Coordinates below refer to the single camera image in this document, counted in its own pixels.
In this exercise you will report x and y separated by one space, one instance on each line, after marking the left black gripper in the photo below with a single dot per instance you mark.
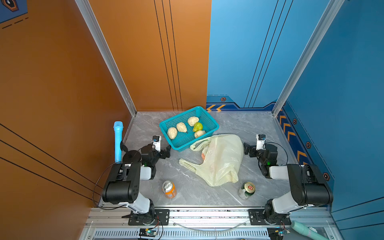
163 155

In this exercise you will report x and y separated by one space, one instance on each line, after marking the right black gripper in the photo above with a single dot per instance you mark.
248 148

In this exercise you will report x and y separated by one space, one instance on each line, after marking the cream plastic bag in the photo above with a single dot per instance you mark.
222 157

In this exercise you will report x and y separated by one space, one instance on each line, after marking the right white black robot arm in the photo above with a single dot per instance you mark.
308 187

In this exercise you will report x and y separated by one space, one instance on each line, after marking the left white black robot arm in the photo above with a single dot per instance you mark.
123 183

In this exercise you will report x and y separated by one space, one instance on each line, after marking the black round microphone stand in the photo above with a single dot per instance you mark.
131 156

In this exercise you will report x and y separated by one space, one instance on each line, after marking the orange soda can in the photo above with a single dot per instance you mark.
169 189

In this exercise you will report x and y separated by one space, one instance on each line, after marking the green beer can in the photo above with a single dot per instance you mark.
246 190

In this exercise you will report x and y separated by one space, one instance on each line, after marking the teal plastic basket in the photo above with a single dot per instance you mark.
184 140

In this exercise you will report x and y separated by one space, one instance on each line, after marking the green pear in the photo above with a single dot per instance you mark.
198 127

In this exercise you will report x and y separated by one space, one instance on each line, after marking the light blue microphone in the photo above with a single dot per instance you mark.
118 130

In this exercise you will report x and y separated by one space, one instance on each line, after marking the small green circuit board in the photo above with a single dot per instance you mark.
147 233

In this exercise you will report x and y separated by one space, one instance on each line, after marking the right small circuit board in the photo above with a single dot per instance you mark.
277 234

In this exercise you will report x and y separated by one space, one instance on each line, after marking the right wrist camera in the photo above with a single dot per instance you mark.
261 141

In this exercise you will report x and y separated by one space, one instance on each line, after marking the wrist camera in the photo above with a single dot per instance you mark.
156 143
261 141

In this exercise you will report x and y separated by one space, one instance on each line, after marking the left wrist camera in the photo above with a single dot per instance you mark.
156 143

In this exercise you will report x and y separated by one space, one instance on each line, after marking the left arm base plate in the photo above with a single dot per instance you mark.
151 218

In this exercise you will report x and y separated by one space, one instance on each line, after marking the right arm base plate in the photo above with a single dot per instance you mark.
259 217

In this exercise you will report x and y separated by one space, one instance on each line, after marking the aluminium front rail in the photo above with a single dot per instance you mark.
205 223

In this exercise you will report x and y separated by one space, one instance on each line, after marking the mint green handle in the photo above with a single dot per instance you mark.
305 231

